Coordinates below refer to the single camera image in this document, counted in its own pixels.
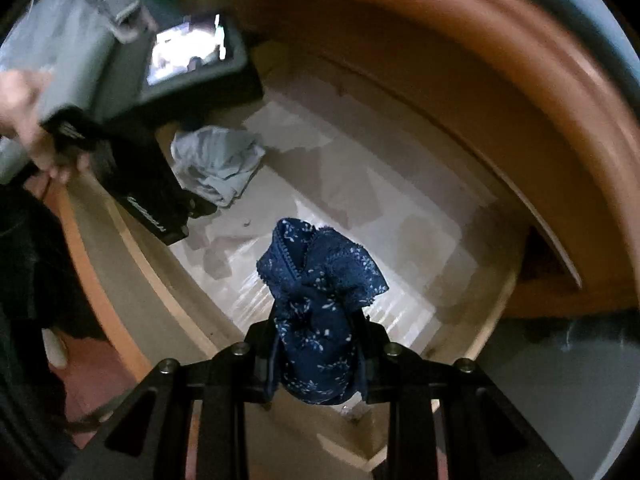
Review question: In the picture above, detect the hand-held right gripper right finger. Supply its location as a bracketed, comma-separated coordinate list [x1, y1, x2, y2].
[352, 315, 573, 480]

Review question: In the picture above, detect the dark blue floral underwear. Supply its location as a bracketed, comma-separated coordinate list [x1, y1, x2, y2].
[256, 217, 390, 406]

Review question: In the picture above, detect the dark clothing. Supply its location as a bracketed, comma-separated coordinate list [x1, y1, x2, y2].
[0, 180, 106, 461]

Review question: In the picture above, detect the grey plaid blanket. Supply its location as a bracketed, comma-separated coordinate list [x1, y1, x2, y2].
[65, 0, 161, 41]

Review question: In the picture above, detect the light grey-blue underwear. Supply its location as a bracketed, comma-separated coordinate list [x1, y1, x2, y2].
[170, 126, 267, 208]

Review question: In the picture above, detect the wooden drawer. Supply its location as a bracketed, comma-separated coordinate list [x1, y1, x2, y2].
[55, 50, 531, 476]

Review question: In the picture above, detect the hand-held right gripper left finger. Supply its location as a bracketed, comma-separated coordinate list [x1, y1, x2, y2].
[62, 320, 281, 480]

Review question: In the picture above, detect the blue checked cloth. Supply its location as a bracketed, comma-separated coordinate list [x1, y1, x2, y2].
[520, 0, 640, 111]

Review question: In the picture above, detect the person's left hand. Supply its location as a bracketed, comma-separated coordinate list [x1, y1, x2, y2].
[0, 69, 86, 183]

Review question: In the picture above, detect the brown wooden nightstand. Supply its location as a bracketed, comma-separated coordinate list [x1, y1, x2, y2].
[140, 0, 640, 321]

